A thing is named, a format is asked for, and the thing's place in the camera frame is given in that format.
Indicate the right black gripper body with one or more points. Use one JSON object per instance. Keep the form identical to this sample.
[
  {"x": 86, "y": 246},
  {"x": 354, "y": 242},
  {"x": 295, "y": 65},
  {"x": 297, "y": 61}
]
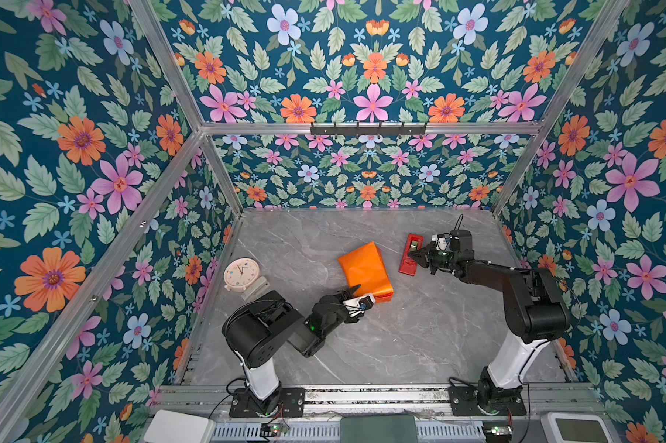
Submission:
[{"x": 430, "y": 257}]

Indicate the round white analog clock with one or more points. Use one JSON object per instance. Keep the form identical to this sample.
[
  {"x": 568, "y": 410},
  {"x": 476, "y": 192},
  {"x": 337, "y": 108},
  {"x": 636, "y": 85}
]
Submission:
[{"x": 241, "y": 274}]

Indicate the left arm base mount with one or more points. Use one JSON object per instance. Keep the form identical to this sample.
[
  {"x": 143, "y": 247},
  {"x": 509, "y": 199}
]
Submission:
[{"x": 286, "y": 402}]

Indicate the white box bottom left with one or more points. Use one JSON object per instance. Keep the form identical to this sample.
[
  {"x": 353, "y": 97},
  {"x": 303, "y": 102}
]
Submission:
[{"x": 173, "y": 427}]

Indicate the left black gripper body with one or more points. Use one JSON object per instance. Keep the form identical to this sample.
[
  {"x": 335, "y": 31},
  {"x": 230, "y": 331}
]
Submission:
[{"x": 338, "y": 316}]

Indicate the green centre box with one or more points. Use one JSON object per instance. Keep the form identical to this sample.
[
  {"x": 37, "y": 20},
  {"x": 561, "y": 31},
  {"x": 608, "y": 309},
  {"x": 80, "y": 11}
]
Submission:
[{"x": 378, "y": 429}]

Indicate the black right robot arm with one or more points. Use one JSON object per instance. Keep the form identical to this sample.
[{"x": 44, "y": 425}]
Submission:
[{"x": 534, "y": 309}]

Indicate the red tape dispenser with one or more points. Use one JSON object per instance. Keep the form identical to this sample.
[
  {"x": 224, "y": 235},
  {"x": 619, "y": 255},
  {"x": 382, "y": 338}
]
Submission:
[{"x": 408, "y": 265}]

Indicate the yellow wrapping paper sheet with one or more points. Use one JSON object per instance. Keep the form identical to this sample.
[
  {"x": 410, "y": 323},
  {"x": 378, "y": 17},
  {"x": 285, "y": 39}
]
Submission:
[{"x": 365, "y": 268}]

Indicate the white device bottom right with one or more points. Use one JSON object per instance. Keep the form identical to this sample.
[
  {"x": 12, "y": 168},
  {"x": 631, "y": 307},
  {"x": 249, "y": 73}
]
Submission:
[{"x": 576, "y": 428}]

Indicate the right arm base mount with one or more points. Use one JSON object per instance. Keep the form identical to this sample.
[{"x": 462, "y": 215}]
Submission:
[{"x": 486, "y": 400}]

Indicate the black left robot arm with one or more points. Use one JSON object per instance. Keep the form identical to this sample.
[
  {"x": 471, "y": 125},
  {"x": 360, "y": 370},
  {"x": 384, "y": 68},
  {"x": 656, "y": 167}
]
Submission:
[{"x": 257, "y": 330}]

